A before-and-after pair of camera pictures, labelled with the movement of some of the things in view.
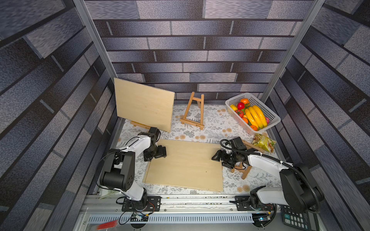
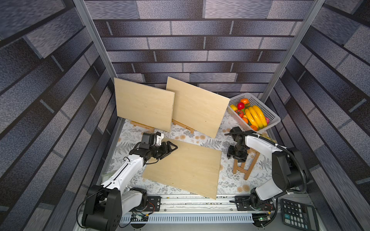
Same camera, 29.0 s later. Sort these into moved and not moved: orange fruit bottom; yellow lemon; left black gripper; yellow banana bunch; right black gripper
Moved: right black gripper
Not moved: yellow banana bunch; yellow lemon; left black gripper; orange fruit bottom
